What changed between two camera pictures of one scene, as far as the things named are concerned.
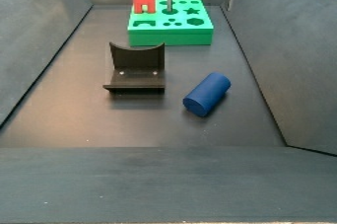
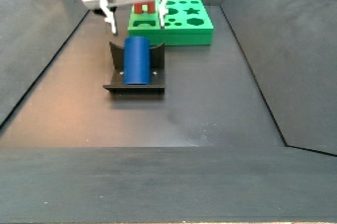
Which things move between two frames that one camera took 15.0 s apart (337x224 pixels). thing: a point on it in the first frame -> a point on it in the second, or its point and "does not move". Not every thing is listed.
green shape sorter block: [183, 27] does not move
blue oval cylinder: [203, 99] -> [136, 60]
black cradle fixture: [139, 68] does not move
